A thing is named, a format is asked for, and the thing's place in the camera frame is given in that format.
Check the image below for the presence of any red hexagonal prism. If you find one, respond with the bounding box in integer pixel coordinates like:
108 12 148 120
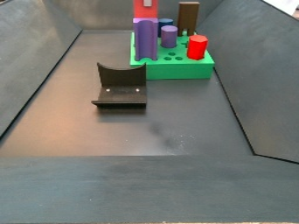
187 35 208 60

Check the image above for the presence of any blue cylinder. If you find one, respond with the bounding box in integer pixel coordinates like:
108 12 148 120
157 18 173 37

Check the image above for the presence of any brown arch block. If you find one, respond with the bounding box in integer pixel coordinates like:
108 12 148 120
177 2 200 37

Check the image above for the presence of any green peg board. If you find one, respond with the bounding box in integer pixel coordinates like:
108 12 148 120
129 34 215 80

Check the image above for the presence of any tall purple notched block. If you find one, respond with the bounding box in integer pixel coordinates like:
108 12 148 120
133 17 157 61

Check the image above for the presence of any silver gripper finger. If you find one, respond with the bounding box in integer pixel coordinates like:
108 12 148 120
144 0 152 7

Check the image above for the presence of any salmon red double-square block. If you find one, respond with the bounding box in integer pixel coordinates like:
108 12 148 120
133 0 159 18

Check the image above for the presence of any purple cylinder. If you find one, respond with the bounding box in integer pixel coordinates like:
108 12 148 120
161 25 177 48

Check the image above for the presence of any black curved holder bracket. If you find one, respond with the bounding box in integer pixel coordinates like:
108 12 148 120
91 63 147 108

